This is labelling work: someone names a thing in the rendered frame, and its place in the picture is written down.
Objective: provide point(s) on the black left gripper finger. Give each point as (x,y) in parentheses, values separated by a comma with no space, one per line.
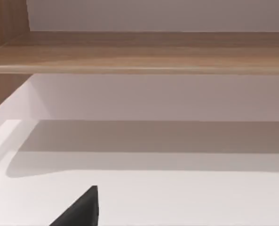
(85,209)

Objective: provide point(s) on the wooden open shelf unit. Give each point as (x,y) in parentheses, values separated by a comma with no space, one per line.
(129,51)

